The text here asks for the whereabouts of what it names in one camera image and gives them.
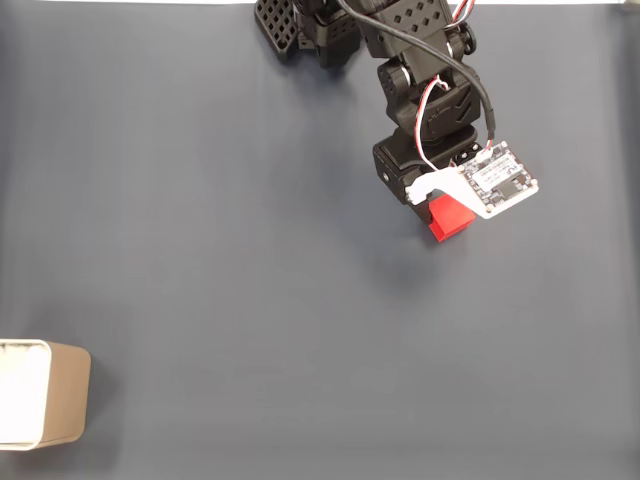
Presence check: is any red cube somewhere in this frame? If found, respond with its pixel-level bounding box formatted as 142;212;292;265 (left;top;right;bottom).
427;194;477;244

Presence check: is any grey table mat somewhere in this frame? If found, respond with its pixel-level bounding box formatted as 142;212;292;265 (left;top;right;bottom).
0;3;640;480

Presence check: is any black camera cable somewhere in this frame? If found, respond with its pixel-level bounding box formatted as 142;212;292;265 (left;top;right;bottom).
335;0;499;151

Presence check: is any red white servo wire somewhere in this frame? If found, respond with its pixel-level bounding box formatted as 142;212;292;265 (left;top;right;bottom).
413;74;452;172
448;0;478;27

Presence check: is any beige white box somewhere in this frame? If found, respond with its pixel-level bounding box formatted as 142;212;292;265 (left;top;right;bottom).
0;338;93;452

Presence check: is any white camera board mount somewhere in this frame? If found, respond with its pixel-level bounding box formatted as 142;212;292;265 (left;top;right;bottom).
405;140;542;222

